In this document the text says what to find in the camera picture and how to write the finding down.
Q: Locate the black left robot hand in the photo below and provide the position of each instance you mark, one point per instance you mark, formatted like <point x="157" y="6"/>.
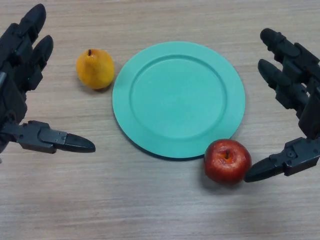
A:
<point x="12" y="100"/>

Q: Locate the red apple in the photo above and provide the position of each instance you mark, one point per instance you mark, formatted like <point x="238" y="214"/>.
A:
<point x="226" y="163"/>

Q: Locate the yellow pear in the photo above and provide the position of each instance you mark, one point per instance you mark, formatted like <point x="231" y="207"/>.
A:
<point x="96" y="71"/>

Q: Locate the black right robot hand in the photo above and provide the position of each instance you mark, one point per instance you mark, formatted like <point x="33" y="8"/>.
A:
<point x="310" y="110"/>

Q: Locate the green round plate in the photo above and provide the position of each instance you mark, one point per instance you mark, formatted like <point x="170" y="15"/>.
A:
<point x="175" y="100"/>

